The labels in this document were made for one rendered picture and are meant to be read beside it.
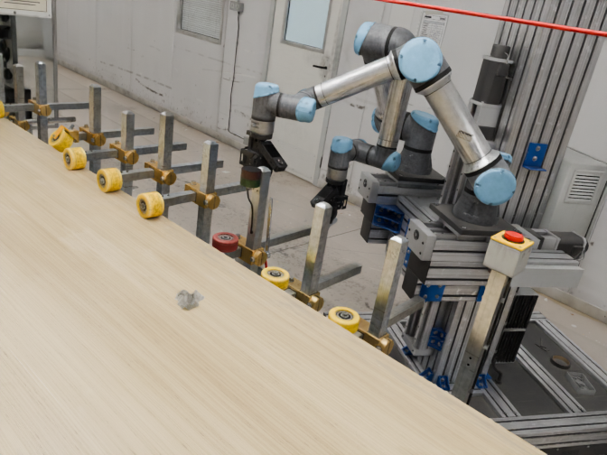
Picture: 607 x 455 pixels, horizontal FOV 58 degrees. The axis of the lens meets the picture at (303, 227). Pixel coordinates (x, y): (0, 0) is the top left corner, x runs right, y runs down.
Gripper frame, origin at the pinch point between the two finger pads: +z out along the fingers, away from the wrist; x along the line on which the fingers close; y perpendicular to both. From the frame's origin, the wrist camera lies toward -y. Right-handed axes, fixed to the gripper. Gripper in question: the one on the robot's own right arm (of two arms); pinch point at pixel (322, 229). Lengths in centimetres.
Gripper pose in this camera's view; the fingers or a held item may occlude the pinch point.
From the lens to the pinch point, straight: 205.2
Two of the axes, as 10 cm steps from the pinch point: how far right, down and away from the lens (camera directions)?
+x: -7.2, -3.7, 5.9
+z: -1.5, 9.1, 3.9
